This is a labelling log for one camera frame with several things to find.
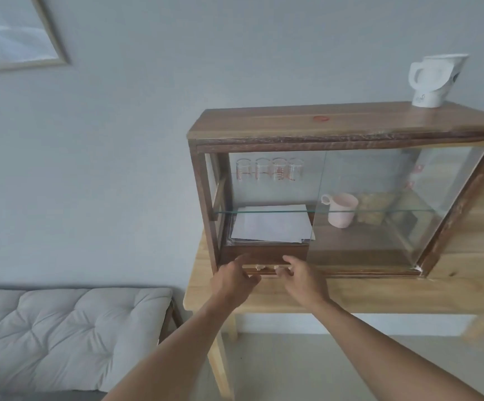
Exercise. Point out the person's left hand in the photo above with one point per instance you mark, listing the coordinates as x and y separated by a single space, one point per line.
233 283

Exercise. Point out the person's right hand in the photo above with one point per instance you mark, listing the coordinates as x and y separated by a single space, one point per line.
308 288

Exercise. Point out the wooden glass display cabinet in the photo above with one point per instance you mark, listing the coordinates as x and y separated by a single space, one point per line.
267 121

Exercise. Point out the person's right forearm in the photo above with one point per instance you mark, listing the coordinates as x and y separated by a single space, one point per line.
384 350

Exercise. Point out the light wooden table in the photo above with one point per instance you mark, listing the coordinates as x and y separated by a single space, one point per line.
392 294

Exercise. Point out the white tufted cushion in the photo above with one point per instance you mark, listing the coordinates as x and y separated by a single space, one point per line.
58 329

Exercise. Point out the wooden bench frame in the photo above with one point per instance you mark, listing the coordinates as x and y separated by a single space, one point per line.
174 317

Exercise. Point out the glass shelf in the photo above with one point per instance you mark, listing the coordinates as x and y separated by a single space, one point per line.
267 211

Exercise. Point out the wooden framed picture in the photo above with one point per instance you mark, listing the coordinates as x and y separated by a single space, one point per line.
8 29

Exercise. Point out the plain grey blanket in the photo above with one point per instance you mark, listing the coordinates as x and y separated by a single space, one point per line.
37 395

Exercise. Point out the stack of white papers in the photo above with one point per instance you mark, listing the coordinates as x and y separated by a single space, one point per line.
271 225

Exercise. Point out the clear glass with red print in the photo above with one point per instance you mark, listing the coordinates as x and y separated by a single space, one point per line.
280 169
262 169
243 169
296 169

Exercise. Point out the clear bag of snacks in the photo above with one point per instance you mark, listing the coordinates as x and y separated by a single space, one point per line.
373 208

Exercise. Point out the pink mug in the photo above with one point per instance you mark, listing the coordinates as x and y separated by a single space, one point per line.
342 210

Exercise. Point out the person's left forearm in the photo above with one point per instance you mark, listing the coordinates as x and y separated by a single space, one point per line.
171 359

